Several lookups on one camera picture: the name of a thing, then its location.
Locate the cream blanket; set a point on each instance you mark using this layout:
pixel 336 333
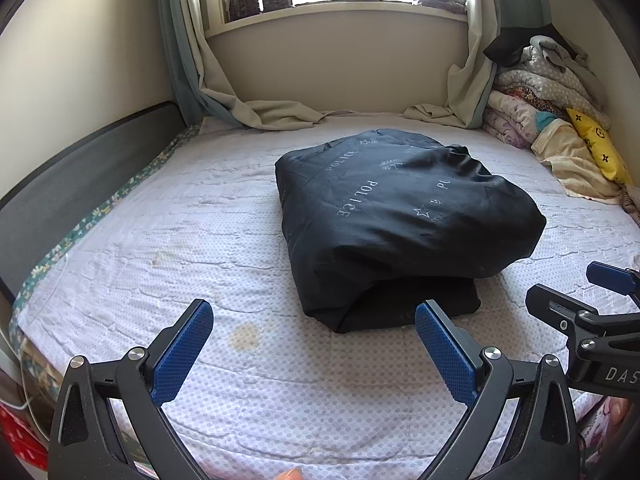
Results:
pixel 570 160

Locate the pink floral quilt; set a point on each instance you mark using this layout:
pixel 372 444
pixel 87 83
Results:
pixel 505 120

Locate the dark grey headboard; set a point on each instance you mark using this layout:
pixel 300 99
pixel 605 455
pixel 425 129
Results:
pixel 75 160

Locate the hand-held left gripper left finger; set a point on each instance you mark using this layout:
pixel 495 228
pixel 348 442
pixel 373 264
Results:
pixel 182 355

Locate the white quilted bed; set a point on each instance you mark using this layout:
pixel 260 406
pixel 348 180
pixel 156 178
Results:
pixel 200 240

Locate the grey knitted cloth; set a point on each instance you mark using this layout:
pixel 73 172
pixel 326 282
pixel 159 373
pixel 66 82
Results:
pixel 440 0

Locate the red white-printed cloth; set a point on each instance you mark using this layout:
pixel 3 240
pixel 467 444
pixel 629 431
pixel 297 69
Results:
pixel 20 435

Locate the dark navy printed coat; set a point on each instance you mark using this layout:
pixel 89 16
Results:
pixel 400 210

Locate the beige and teal curtain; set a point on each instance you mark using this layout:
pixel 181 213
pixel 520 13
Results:
pixel 475 70
pixel 190 60

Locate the yellow patterned pillow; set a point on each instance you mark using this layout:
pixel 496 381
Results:
pixel 597 145

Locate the black cloth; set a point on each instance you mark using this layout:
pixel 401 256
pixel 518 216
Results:
pixel 510 45

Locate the green floral bed sheet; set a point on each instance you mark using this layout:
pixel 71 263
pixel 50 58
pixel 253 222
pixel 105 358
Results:
pixel 90 215

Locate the person's pink floral clothing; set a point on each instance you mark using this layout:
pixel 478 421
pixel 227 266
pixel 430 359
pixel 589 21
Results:
pixel 607 425

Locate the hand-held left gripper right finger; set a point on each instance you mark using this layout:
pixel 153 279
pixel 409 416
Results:
pixel 445 360

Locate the brown striped cloth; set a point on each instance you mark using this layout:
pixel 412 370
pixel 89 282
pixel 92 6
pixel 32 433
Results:
pixel 631 200

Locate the person's left hand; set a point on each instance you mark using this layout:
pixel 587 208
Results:
pixel 290 474

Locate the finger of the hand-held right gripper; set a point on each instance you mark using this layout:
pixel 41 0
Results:
pixel 550 302
pixel 612 277

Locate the pile of folded blankets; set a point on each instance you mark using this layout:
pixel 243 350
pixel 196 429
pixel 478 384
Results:
pixel 555 80

